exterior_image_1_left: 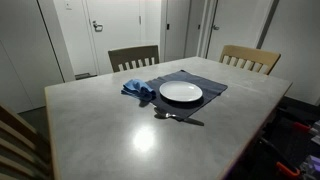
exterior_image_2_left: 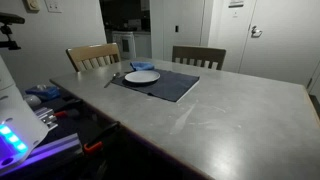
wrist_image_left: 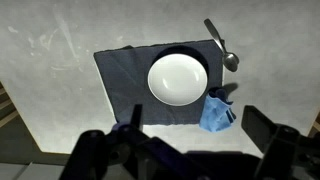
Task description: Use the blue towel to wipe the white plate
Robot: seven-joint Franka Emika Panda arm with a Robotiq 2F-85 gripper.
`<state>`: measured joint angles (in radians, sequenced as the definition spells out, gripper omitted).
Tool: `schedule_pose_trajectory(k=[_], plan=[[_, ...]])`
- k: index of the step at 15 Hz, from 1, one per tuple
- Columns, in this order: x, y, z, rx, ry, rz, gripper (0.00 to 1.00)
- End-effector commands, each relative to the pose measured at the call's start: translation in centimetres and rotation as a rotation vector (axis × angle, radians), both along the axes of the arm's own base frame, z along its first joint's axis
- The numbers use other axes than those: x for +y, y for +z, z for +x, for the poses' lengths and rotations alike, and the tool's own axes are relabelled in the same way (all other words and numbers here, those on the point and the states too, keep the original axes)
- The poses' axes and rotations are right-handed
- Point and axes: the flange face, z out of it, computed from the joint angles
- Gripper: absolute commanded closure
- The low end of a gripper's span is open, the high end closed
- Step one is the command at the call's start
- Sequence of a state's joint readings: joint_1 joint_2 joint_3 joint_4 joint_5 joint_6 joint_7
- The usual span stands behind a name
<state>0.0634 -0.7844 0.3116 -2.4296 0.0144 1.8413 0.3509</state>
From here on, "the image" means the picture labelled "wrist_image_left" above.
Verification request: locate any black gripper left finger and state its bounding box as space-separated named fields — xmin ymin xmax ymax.
xmin=111 ymin=103 xmax=158 ymax=158

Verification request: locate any white round plate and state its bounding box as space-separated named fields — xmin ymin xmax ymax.
xmin=147 ymin=53 xmax=209 ymax=107

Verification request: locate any wooden slat-back chair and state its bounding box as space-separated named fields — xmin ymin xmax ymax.
xmin=0 ymin=81 xmax=20 ymax=129
xmin=308 ymin=111 xmax=320 ymax=138

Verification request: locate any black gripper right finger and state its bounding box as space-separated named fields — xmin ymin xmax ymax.
xmin=241 ymin=104 xmax=320 ymax=180

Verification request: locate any silver metal spoon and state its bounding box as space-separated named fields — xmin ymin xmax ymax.
xmin=203 ymin=18 xmax=240 ymax=73

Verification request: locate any blue microfibre towel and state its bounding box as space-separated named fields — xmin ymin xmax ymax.
xmin=198 ymin=87 xmax=237 ymax=133

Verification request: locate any dark blue cloth placemat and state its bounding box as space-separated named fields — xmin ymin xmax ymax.
xmin=93 ymin=39 xmax=225 ymax=127

